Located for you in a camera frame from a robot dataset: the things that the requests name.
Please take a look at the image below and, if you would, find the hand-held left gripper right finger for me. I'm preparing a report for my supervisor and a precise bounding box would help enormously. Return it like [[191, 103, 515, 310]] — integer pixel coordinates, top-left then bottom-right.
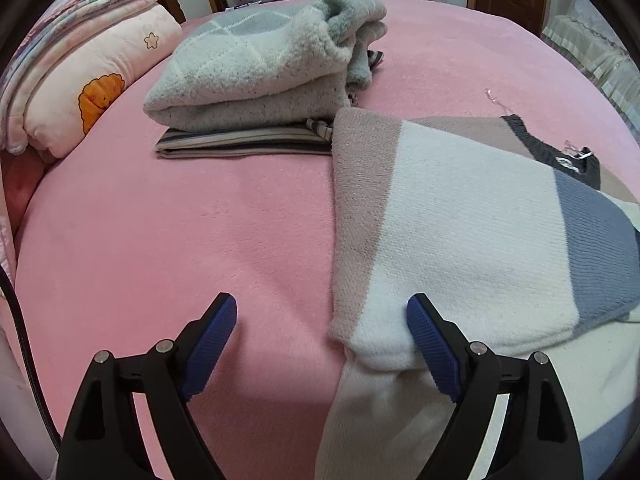
[[406, 293, 583, 480]]

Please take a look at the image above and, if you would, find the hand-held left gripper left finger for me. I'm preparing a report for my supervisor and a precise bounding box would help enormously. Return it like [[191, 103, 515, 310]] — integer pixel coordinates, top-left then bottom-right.
[[56, 292, 238, 480]]

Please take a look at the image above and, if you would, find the colour-block knit sweater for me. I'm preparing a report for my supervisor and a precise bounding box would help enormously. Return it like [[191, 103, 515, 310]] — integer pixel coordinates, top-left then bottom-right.
[[315, 107, 640, 480]]

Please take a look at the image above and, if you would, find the bed with pink blanket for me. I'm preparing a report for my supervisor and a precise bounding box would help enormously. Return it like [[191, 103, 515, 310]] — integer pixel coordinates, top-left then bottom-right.
[[12, 0, 640, 480]]

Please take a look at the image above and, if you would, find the striped folded garment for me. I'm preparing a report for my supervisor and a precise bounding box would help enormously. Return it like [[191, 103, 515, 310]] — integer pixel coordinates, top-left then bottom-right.
[[155, 50, 386, 160]]

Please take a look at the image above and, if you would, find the clear plastic clip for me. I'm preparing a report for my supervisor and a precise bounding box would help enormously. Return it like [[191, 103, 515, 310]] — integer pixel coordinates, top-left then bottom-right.
[[482, 87, 511, 113]]

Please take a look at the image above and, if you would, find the grey diamond-pattern folded sweater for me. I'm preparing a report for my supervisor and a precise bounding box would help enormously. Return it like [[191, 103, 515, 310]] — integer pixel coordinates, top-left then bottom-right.
[[143, 0, 388, 133]]

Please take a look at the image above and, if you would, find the pink cartoon pillow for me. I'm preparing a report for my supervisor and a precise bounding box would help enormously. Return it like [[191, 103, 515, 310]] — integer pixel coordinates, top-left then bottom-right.
[[22, 2, 183, 158]]

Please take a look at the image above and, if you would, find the lace-covered piano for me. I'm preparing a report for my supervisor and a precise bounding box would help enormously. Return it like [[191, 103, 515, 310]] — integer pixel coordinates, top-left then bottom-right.
[[540, 0, 640, 136]]

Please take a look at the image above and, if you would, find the dark wooden headboard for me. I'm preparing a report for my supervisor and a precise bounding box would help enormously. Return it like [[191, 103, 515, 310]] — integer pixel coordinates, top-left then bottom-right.
[[157, 0, 187, 25]]

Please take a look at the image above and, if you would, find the folded striped frilled blanket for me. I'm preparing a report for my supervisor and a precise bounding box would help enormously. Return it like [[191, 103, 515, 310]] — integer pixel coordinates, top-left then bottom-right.
[[0, 0, 161, 153]]

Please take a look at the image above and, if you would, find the black cable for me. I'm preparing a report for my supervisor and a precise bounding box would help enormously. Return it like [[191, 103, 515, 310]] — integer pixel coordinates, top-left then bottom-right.
[[0, 267, 63, 458]]

